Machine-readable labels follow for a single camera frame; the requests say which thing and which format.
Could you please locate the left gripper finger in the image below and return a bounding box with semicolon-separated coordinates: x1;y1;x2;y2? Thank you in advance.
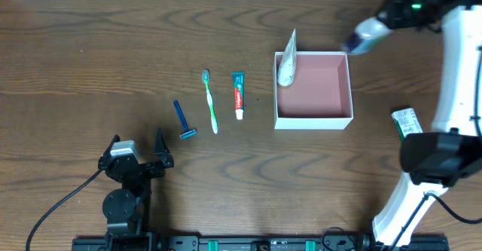
154;128;174;168
102;134;121;157

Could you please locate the clear pump bottle blue liquid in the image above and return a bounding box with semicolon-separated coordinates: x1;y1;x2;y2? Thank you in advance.
342;17;392;55

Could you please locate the green white toothbrush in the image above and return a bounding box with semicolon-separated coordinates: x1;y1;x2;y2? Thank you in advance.
202;69;218;134

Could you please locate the Colgate toothpaste tube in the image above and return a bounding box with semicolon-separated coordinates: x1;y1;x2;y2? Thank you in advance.
233;72;245;121

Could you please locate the green white soap box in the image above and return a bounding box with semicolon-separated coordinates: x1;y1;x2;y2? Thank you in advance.
391;107;423;142

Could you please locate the white floral lotion tube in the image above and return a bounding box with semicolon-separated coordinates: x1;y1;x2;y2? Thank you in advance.
277;29;297;87

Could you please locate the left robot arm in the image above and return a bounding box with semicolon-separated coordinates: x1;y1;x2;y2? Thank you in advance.
98;129;174;251

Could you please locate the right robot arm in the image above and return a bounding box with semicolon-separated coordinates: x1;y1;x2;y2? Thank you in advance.
372;0;481;250

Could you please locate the blue disposable razor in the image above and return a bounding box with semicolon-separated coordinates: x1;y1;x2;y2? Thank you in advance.
173;100;197;139

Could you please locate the white box pink interior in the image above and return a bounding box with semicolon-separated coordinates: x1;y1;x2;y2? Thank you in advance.
273;51;354;130

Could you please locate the left black cable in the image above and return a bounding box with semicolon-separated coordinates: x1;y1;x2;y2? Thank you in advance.
24;168;105;251

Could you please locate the black cable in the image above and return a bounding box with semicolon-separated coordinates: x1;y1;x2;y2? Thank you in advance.
387;43;482;251
24;168;105;251

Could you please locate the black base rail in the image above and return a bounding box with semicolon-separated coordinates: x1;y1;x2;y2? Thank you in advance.
72;232;450;251

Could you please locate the right black cable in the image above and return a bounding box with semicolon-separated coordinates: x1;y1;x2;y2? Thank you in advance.
387;43;482;251

